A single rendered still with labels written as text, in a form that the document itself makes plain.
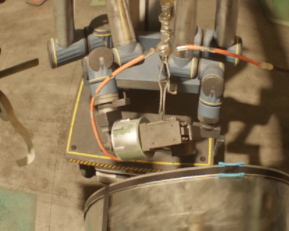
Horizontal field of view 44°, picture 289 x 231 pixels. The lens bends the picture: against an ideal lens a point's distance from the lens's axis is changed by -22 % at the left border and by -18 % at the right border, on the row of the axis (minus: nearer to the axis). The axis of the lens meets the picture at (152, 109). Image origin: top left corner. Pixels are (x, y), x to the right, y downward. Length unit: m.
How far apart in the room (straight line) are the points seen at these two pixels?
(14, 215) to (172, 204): 1.82
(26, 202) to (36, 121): 0.86
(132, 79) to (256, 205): 1.36
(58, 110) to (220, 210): 2.33
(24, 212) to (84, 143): 0.84
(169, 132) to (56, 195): 1.72
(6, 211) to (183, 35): 1.96
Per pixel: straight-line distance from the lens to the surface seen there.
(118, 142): 1.49
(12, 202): 3.06
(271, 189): 1.54
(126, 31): 1.83
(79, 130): 2.87
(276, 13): 4.78
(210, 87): 1.81
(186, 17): 1.87
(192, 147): 1.53
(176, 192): 1.46
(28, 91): 3.73
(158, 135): 1.44
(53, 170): 3.13
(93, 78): 1.64
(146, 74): 2.53
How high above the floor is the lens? 2.60
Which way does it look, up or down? 50 degrees down
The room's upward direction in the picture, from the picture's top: 2 degrees clockwise
